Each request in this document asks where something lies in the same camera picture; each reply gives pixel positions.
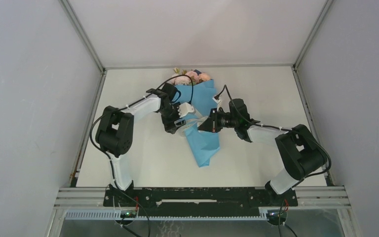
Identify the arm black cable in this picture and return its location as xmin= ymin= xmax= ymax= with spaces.
xmin=213 ymin=84 xmax=332 ymax=237
xmin=89 ymin=74 xmax=195 ymax=237

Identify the white cable duct strip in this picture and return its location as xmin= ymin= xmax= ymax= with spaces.
xmin=64 ymin=210 xmax=268 ymax=221

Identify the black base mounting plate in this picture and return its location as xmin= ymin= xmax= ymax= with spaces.
xmin=103 ymin=186 xmax=298 ymax=218

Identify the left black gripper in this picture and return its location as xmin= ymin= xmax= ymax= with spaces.
xmin=158 ymin=102 xmax=186 ymax=134

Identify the pink fake flower stem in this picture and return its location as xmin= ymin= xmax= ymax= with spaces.
xmin=169 ymin=68 xmax=190 ymax=85
xmin=198 ymin=73 xmax=211 ymax=82
xmin=186 ymin=71 xmax=200 ymax=84

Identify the blue wrapping paper sheet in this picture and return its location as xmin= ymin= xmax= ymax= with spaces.
xmin=173 ymin=70 xmax=220 ymax=167

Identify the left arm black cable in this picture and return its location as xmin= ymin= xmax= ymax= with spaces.
xmin=89 ymin=74 xmax=195 ymax=237

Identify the cream ribbon string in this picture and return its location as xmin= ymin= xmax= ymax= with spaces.
xmin=175 ymin=113 xmax=210 ymax=131

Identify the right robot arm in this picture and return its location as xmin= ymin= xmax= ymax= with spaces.
xmin=197 ymin=109 xmax=332 ymax=205

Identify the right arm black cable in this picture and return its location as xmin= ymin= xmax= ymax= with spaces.
xmin=213 ymin=84 xmax=332 ymax=237

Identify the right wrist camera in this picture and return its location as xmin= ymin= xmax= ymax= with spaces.
xmin=213 ymin=95 xmax=251 ymax=121

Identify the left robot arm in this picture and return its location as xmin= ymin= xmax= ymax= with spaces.
xmin=92 ymin=95 xmax=185 ymax=206

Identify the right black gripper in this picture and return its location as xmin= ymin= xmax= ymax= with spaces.
xmin=198 ymin=107 xmax=239 ymax=132

